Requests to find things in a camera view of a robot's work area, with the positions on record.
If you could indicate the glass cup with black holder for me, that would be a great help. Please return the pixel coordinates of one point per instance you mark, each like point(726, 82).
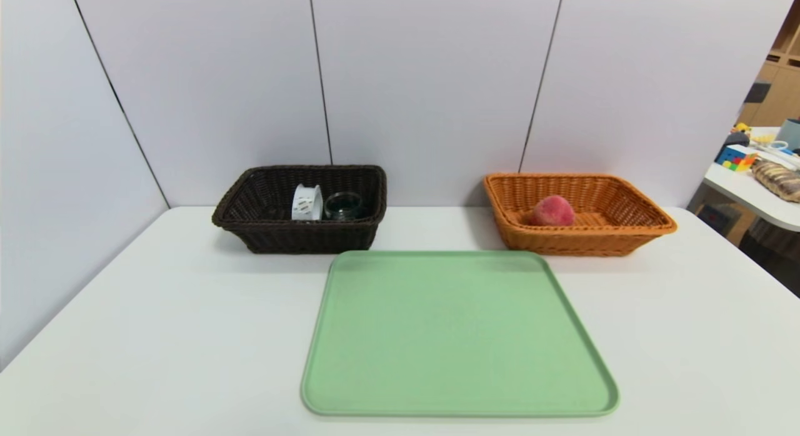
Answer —
point(344, 206)

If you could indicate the white tape roll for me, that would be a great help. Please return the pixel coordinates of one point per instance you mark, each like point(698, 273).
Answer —
point(306, 203)

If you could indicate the red peach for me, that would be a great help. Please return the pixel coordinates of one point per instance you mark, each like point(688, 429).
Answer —
point(553, 210)

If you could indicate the dark brown wicker basket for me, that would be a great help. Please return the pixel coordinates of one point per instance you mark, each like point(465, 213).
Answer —
point(300, 236)

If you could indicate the orange wicker basket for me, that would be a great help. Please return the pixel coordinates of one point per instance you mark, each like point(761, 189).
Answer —
point(575, 239)

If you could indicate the light green plastic tray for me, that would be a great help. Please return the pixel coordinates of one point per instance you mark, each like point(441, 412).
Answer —
point(450, 336)

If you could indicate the colourful puzzle cube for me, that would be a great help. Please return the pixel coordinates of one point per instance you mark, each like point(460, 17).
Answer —
point(736, 158)

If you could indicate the white side table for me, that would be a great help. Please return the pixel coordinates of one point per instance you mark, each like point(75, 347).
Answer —
point(750, 192)

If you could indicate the yellow toy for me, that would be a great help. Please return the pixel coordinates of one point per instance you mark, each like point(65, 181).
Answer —
point(742, 128)

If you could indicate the dark woven bin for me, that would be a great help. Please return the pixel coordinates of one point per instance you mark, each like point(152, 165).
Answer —
point(772, 248)

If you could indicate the brown striped bread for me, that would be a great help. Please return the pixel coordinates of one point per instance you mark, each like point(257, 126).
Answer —
point(778, 181)

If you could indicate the grey blue cup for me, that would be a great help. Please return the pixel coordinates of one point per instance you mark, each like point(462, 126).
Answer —
point(790, 134)

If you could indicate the wooden shelf unit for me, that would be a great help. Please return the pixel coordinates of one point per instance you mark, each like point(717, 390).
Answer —
point(784, 92)

